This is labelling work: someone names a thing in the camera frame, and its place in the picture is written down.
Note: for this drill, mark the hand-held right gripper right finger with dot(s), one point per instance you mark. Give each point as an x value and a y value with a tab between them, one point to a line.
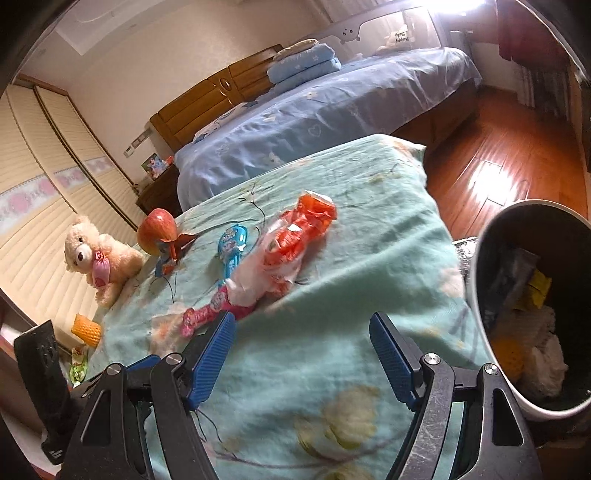
392	360

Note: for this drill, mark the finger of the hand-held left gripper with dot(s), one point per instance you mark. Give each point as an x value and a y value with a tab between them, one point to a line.
141	364
44	364

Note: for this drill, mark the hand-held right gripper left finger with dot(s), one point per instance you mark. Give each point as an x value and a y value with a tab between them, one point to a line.
212	360

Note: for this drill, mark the pink candy wrapper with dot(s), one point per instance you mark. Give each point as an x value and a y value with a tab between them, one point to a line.
205	316

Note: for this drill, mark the white waste bin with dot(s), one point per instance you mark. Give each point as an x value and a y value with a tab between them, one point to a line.
478	295

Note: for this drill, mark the light blue candy wrapper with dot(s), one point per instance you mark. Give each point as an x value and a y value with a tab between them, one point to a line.
232	242

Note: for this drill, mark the grey carton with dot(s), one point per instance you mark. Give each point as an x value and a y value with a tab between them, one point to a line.
515	272

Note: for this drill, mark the red and white snack packet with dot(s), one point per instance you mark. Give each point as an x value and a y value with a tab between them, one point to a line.
300	226

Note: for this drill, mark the green candy wrapper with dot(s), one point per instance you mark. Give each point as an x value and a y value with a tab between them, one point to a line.
78	369

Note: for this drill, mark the yellow corn toy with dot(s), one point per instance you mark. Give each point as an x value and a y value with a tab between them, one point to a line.
87	328

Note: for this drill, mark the teal floral cloth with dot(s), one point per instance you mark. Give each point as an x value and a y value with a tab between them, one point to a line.
332	286

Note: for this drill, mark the cream teddy bear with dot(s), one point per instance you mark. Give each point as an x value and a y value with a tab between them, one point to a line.
111	258

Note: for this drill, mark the red apple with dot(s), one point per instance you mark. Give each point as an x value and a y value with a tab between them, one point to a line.
154	230

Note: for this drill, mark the cream slatted wardrobe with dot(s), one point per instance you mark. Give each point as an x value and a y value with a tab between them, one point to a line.
46	207

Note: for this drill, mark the wooden nightstand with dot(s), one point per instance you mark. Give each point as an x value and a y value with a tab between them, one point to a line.
157	194

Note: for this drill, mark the white printed pillow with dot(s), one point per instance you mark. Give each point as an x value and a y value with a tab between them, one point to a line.
217	124

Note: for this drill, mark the blue sheet bed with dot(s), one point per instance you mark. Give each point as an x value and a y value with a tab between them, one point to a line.
323	115

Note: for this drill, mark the wooden headboard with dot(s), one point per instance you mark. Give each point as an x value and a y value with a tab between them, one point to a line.
198	101

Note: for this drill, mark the folded blue quilt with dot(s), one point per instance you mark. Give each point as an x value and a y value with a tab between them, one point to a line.
304	62

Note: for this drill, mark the patterned curtain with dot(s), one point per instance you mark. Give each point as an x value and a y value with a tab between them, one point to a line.
545	85

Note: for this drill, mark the white plush toy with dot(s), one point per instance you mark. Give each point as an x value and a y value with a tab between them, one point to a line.
392	42

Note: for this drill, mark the beige pillow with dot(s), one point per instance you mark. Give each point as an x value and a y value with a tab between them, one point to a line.
295	48

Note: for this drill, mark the white radiator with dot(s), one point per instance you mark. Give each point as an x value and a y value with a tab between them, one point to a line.
461	40

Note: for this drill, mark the dark red coat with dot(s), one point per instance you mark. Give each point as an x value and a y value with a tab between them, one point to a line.
515	32

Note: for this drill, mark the photo frame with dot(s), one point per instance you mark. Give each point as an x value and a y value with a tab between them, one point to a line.
151	165

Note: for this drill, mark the wall switch panel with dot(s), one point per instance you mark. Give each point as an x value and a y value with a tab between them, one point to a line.
137	142

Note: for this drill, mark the grey bed guard rail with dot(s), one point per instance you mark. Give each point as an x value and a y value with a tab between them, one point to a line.
360	32

